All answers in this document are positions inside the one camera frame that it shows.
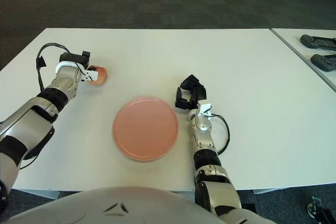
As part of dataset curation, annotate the red yellow apple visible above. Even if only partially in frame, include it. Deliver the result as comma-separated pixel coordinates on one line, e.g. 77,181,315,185
88,65,108,86

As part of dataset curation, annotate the pink round plate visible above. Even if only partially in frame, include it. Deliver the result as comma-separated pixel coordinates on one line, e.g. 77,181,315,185
112,97,180,162

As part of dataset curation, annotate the grey robot torso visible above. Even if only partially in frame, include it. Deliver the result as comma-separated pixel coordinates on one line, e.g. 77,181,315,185
7,186,274,224

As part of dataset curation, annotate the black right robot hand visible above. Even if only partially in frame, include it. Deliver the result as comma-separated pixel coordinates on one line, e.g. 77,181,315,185
174,74,208,111

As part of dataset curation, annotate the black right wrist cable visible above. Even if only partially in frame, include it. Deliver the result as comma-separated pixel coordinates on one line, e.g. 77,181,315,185
209,113,231,154

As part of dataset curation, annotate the black wheeled chair base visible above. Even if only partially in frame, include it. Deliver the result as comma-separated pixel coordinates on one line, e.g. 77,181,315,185
307,196,336,219

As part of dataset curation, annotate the grey handheld controller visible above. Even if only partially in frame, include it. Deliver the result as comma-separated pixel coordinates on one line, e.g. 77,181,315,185
310,54,336,72
300,34,336,51

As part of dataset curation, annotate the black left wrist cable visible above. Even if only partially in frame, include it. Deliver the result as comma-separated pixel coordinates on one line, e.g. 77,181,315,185
36,42,71,92

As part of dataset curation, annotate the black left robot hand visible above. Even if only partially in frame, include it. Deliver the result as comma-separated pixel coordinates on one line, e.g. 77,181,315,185
59,50,99,74

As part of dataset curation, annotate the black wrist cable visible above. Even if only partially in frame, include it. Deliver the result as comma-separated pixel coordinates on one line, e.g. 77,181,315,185
209,113,231,154
36,42,71,92

